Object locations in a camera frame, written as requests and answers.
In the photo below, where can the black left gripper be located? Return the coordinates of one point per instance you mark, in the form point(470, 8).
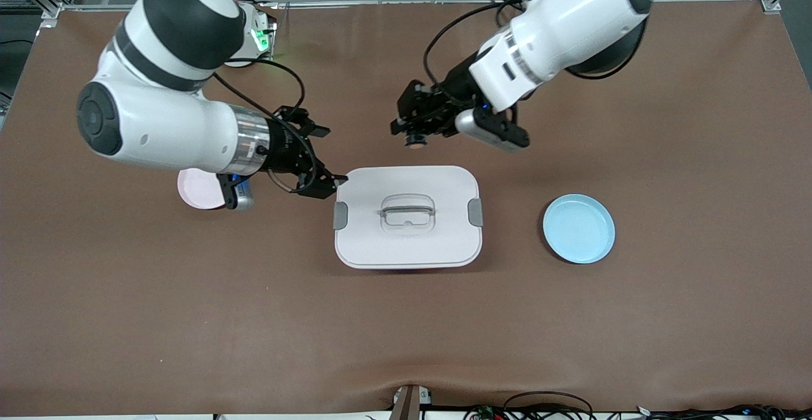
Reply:
point(451, 93)

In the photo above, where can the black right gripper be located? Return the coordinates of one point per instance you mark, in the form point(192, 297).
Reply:
point(281, 146)

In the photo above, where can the orange black switch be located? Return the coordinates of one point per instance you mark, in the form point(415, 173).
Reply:
point(415, 143)

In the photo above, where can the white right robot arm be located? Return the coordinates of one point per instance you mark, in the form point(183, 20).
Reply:
point(165, 122)

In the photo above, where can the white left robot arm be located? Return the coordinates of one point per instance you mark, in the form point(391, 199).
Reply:
point(558, 26)

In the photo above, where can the gray box latch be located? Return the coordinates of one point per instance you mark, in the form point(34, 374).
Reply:
point(340, 216)
point(476, 212)

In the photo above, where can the white lidded storage box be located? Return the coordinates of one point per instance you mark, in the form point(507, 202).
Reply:
point(406, 242)

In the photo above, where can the pink round plate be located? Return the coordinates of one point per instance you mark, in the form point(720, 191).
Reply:
point(200, 191)

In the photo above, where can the brown table mat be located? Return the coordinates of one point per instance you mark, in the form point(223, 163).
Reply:
point(406, 331)

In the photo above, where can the light blue round plate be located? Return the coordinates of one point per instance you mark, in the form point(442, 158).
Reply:
point(578, 228)

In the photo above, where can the metal table edge bracket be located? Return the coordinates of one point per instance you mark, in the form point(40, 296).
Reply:
point(409, 402)

